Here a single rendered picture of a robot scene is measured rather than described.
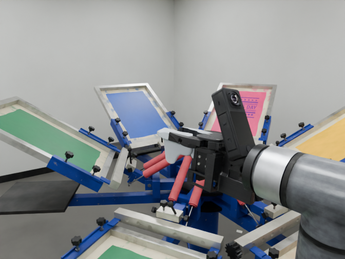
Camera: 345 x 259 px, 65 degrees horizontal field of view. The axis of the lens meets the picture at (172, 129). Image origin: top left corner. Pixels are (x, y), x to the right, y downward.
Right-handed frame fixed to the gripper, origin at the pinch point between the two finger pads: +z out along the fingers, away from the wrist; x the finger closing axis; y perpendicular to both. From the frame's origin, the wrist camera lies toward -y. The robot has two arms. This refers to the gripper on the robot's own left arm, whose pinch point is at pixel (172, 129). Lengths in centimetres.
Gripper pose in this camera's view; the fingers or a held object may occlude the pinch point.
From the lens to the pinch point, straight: 52.7
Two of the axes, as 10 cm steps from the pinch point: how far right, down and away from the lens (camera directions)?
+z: -6.6, -1.9, 7.3
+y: -1.0, 9.8, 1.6
